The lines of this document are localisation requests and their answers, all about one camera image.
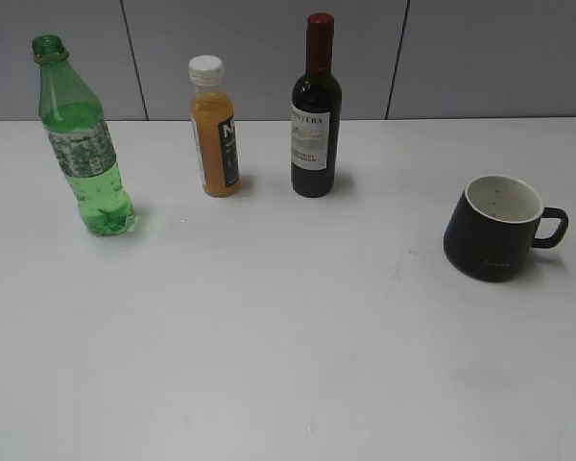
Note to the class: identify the green sprite bottle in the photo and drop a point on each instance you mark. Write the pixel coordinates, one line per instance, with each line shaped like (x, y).
(74, 120)

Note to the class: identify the orange juice bottle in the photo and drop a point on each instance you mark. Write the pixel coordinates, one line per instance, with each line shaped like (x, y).
(212, 117)

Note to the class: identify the dark red wine bottle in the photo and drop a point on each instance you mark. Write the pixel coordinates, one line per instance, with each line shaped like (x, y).
(315, 113)

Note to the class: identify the black mug white inside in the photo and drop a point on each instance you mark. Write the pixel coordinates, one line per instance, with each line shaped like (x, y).
(497, 221)

